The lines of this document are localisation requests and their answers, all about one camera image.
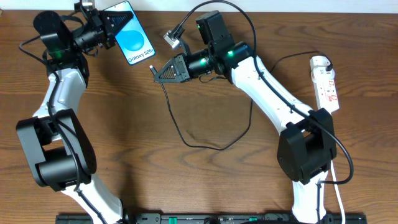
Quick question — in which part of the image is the black USB charging cable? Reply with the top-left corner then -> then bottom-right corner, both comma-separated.
149,51 -> 333,151

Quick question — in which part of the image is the blue screen Galaxy smartphone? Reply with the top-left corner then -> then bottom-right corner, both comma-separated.
106,1 -> 155,66

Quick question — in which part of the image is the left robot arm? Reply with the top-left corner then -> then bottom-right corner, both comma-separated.
16,2 -> 136,223

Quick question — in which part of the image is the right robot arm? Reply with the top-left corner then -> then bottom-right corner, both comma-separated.
153,11 -> 336,223

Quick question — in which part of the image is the white USB charger adapter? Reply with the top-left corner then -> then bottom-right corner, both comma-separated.
310,55 -> 333,72

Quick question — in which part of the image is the white power strip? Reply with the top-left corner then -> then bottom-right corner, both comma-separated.
311,67 -> 340,114

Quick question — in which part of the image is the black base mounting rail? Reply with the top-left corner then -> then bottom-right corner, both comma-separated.
55,213 -> 368,224

